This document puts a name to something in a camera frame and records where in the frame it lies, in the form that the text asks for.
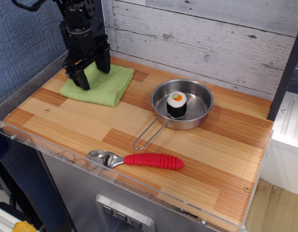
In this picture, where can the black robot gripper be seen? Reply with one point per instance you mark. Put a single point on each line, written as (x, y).
(83, 49)

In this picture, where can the silver control panel with buttons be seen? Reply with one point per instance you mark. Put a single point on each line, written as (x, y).
(125, 214)

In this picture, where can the clear acrylic front guard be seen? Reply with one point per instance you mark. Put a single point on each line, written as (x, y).
(222, 159)

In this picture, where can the plush sushi roll toy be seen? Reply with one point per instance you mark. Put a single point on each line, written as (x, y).
(177, 105)

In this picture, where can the yellow object bottom left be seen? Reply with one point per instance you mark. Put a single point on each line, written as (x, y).
(23, 226)

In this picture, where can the white aluminium side unit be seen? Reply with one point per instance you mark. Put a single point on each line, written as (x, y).
(280, 165)

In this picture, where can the red handled metal spoon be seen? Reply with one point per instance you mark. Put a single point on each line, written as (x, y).
(101, 158)

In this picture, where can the green cloth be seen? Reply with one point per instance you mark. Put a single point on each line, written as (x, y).
(105, 88)

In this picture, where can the small steel frying pan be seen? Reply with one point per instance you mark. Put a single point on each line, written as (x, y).
(199, 104)

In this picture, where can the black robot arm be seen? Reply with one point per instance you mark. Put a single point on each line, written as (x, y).
(80, 16)

